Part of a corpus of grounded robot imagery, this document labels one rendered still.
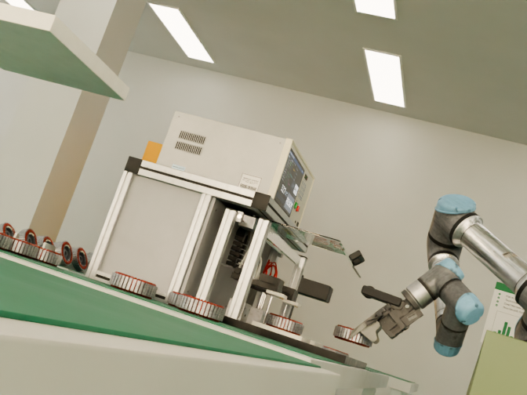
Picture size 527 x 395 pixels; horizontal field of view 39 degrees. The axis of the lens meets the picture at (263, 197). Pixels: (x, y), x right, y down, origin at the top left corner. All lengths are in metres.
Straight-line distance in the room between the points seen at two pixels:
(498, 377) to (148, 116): 6.91
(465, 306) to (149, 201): 0.91
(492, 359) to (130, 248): 1.02
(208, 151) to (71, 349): 2.06
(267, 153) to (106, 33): 4.23
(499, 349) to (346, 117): 6.11
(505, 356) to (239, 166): 0.91
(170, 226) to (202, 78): 6.46
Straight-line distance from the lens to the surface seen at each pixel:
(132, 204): 2.17
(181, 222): 2.10
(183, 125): 2.32
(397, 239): 7.61
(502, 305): 7.54
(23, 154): 6.23
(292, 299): 2.42
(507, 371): 2.06
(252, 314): 2.43
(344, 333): 2.10
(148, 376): 0.28
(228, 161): 2.24
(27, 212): 6.07
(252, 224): 2.14
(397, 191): 7.72
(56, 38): 1.54
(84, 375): 0.23
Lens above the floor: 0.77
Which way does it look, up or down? 10 degrees up
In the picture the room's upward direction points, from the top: 19 degrees clockwise
